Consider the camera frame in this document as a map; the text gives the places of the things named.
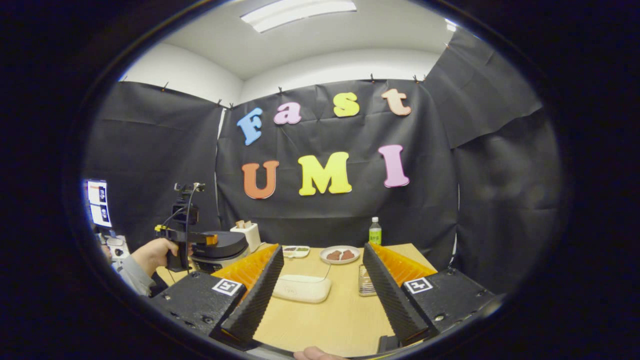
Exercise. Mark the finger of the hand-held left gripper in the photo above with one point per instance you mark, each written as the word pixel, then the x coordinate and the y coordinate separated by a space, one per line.
pixel 205 239

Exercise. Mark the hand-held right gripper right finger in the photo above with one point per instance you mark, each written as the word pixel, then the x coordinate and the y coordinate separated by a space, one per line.
pixel 390 295

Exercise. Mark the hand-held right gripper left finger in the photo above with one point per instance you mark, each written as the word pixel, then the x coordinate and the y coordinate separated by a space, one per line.
pixel 260 295

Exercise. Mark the black and silver rice cooker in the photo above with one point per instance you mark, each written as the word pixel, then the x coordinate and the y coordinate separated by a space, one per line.
pixel 225 245

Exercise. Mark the metal chopstick holder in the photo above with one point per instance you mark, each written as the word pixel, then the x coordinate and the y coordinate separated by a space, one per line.
pixel 365 282

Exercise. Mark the white rice tray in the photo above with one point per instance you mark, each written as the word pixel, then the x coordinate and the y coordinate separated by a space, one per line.
pixel 300 290

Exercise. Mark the white toaster with bread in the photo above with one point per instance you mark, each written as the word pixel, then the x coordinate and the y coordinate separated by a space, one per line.
pixel 250 237

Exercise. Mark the white divided side dish tray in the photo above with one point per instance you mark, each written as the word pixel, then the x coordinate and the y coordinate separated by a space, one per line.
pixel 296 251

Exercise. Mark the green tea bottle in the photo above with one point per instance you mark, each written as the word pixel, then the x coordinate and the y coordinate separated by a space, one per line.
pixel 375 235

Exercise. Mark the white plate with meat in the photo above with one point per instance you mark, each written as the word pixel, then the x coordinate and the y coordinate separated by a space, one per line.
pixel 340 257

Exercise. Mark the computer monitor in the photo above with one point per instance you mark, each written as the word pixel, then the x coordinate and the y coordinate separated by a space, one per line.
pixel 97 200

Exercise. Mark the black backdrop cloth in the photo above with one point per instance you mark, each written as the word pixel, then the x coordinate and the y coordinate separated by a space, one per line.
pixel 350 215

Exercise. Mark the small ceiling light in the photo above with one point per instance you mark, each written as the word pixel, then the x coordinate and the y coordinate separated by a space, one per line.
pixel 450 25

